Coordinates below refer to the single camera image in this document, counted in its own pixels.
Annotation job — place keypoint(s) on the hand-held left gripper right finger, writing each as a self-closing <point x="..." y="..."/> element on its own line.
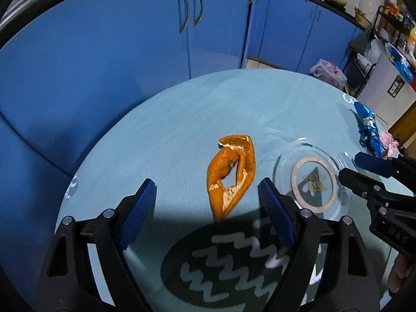
<point x="276" y="211"/>

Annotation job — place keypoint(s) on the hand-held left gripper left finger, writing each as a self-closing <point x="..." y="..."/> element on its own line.
<point x="139" y="214"/>

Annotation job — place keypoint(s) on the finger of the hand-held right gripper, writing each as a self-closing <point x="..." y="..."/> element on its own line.
<point x="357" y="182"/>
<point x="373" y="165"/>

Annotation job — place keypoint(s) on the orange peel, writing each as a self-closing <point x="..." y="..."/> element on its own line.
<point x="217" y="169"/>

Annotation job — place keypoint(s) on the person's right hand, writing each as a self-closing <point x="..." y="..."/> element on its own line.
<point x="401" y="274"/>

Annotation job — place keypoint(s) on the pink plastic wrapper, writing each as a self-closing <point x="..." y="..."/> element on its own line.
<point x="388" y="139"/>

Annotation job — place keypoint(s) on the blue foil wrapper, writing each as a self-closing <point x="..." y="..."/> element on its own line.
<point x="369" y="126"/>

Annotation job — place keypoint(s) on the round glass plate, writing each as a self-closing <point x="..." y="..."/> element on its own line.
<point x="312" y="182"/>

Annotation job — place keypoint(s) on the white appliance box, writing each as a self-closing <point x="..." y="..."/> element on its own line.
<point x="377" y="91"/>

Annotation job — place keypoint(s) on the black metal rack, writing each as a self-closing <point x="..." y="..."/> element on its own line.
<point x="357" y="68"/>

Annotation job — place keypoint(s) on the purple bin with plastic bag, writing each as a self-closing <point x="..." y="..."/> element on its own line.
<point x="328" y="73"/>

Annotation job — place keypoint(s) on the blue plastic packets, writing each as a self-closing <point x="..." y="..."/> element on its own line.
<point x="401" y="61"/>

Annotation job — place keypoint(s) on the blue kitchen cabinets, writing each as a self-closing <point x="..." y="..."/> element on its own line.
<point x="97" y="55"/>

